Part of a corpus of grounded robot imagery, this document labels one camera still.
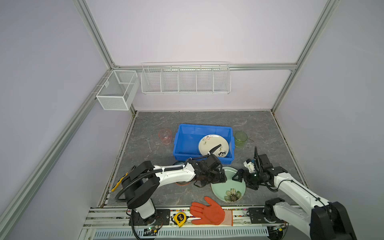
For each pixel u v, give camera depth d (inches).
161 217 29.0
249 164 31.8
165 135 40.2
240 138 39.9
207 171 26.8
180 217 28.4
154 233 28.5
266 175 24.4
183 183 30.4
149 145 40.0
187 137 41.0
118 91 39.8
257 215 29.1
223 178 29.1
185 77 39.2
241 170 30.4
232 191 32.0
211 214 29.4
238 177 29.8
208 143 39.2
